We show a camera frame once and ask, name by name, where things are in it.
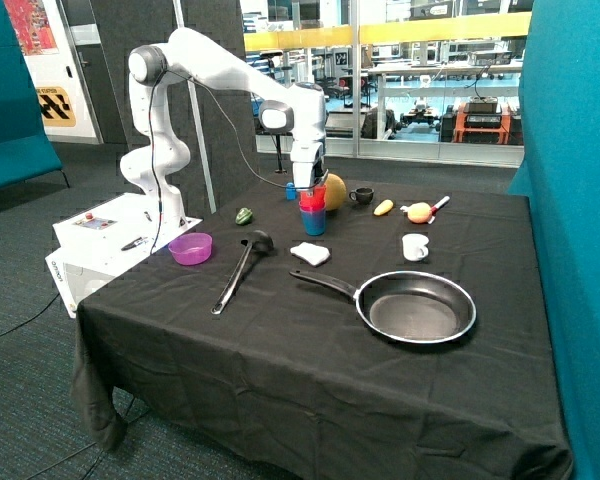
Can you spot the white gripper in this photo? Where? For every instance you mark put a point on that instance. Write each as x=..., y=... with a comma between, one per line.
x=308, y=165

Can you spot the orange-red plastic cup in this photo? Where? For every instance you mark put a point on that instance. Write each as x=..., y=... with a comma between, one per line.
x=316, y=195

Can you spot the pink plastic cup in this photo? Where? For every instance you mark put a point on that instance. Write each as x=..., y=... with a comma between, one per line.
x=311, y=207

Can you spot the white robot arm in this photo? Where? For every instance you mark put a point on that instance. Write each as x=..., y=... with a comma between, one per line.
x=191, y=56

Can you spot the small blue bottle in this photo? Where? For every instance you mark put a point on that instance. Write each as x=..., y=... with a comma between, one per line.
x=290, y=191

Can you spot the yellow melon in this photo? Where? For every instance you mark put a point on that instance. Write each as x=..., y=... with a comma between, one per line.
x=335, y=192

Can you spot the blue plastic cup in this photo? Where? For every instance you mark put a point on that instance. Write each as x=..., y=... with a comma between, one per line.
x=314, y=221

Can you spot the black coffee cup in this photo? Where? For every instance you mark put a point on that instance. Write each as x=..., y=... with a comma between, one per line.
x=362, y=195

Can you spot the green toy pepper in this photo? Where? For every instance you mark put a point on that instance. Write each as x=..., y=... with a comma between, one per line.
x=244, y=216

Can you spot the black ladle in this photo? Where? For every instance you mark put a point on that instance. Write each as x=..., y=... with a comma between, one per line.
x=256, y=241

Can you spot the white folded cloth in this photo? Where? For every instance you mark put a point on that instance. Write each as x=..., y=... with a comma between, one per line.
x=312, y=254

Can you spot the orange toy fruit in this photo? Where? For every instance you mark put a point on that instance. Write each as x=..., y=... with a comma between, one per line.
x=418, y=213

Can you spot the red white marker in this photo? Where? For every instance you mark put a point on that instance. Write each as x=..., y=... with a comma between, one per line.
x=436, y=207

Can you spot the white mug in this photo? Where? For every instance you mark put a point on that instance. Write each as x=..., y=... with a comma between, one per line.
x=415, y=247

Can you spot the purple plastic bowl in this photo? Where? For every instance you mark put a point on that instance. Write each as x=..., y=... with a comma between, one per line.
x=191, y=248

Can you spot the black tablecloth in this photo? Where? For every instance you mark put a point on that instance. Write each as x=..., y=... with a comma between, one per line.
x=289, y=374

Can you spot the black frying pan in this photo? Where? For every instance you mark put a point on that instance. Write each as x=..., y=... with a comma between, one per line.
x=406, y=306

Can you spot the white robot control box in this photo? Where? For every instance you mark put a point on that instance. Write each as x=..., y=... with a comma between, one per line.
x=105, y=241

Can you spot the teal partition panel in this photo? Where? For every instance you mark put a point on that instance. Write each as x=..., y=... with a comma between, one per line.
x=560, y=174

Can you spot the teal sofa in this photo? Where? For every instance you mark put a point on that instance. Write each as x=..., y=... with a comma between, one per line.
x=25, y=150

